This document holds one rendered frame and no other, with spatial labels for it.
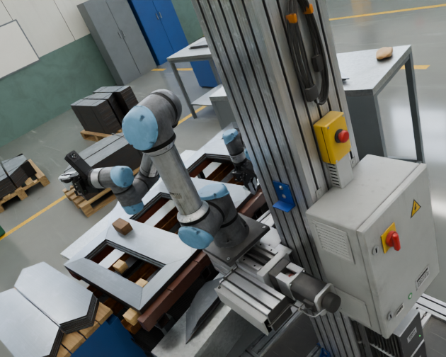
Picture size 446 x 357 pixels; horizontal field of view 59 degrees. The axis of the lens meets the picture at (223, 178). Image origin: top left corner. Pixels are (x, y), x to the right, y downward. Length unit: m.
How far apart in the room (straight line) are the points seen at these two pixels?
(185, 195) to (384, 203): 0.60
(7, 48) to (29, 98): 1.10
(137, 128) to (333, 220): 0.62
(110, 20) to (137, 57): 1.00
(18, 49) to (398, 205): 9.39
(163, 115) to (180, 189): 0.25
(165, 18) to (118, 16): 1.22
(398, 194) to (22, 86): 9.38
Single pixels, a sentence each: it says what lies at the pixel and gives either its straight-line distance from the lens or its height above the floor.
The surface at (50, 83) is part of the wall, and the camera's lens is 10.21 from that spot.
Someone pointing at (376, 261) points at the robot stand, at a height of 1.10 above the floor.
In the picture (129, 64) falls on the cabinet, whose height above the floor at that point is 0.38.
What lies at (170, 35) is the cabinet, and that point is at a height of 0.51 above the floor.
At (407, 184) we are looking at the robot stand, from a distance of 1.27.
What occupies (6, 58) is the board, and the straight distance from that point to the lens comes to 10.02.
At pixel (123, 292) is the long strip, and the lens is 1.94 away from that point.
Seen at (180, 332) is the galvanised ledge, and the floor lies 0.68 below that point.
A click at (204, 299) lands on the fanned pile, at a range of 1.86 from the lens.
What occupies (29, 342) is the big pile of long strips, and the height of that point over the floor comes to 0.85.
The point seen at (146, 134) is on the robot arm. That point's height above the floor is 1.62.
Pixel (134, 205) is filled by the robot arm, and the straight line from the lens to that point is 1.48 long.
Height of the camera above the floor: 1.98
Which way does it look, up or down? 29 degrees down
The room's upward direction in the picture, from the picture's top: 23 degrees counter-clockwise
